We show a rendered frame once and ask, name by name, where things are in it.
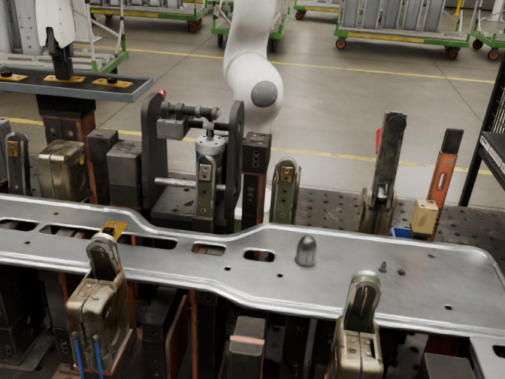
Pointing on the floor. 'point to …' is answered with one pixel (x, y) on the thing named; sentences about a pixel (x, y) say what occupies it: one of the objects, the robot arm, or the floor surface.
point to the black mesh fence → (487, 131)
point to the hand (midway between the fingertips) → (63, 68)
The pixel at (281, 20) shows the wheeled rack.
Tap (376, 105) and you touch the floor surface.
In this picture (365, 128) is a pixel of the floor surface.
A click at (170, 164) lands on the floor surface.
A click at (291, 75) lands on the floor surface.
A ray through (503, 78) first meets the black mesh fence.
